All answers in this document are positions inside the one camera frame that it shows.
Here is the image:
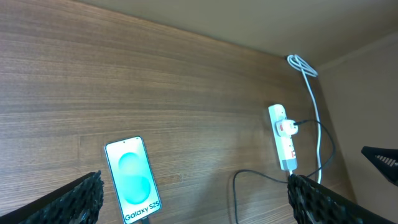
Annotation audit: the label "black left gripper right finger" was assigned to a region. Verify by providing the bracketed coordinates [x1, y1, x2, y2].
[287, 174, 393, 224]

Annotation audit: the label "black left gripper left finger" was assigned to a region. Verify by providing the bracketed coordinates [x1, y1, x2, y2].
[1, 171, 104, 224]

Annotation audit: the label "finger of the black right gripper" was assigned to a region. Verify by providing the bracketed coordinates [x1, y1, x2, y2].
[361, 146, 397, 186]

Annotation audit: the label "turquoise screen smartphone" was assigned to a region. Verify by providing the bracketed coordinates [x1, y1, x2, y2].
[104, 136, 162, 224]

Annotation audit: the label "black USB charging cable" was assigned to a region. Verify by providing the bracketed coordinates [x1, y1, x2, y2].
[141, 119, 336, 224]

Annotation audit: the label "white USB charger plug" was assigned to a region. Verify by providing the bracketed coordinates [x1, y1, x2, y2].
[275, 119, 299, 138]

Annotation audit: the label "white power strip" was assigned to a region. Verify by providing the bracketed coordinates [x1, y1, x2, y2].
[268, 104, 298, 171]

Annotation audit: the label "white power strip cord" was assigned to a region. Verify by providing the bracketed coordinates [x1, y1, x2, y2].
[287, 54, 323, 184]

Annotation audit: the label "white cables at corner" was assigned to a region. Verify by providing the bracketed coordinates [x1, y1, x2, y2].
[285, 54, 319, 78]

